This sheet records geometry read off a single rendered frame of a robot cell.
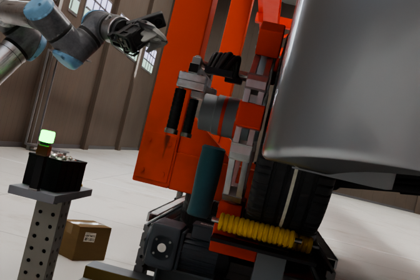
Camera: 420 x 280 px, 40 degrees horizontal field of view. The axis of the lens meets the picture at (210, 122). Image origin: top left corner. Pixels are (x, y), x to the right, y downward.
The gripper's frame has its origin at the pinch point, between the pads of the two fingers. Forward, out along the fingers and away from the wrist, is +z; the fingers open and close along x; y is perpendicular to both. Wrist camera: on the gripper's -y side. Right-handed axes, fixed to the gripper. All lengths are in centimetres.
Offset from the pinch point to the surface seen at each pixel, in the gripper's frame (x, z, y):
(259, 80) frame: -21.6, 14.1, -16.5
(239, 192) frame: -52, 13, 3
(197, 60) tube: -16.7, -7.4, -12.0
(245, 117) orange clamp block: -23.4, 20.9, -2.7
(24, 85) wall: -306, -684, -132
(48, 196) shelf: -45, -39, 44
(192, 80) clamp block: -20.7, -5.8, -6.6
